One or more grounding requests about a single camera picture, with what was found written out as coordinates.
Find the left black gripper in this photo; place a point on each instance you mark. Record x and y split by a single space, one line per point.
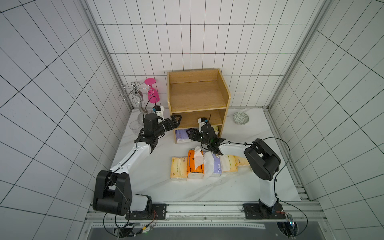
176 124

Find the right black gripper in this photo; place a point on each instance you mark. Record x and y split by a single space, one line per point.
198 135

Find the purple tissue pack bottom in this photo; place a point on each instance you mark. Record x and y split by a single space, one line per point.
182 136

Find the purple tissue pack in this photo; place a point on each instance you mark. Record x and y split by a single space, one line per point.
182 136
212 165

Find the yellow-white tissue pack bottom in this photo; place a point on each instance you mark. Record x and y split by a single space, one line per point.
216 130

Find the orange tissue pack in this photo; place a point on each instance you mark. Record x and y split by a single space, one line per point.
195 168

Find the yellow tissue pack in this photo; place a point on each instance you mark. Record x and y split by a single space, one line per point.
179 169

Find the beige tissue pack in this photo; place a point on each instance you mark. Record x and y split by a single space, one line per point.
241 162
228 164

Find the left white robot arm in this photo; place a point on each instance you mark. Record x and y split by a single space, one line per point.
113 191

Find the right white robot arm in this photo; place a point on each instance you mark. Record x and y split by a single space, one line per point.
264 162

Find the wooden three-tier shelf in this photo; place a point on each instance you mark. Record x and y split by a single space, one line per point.
198 94

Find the pink wine glass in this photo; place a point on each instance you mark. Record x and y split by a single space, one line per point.
153 94

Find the clear plastic cup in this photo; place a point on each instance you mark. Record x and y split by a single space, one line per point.
136 126

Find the silver glass holder stand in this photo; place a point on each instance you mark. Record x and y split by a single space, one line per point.
136 96

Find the patterned ceramic bowl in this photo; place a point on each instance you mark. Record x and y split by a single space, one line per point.
241 118

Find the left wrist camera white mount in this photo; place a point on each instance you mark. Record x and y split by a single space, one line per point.
159 111

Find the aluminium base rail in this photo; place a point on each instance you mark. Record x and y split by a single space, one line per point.
213 214

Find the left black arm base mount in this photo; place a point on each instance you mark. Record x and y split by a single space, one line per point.
143 208

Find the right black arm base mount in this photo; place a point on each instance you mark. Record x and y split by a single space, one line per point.
260 211

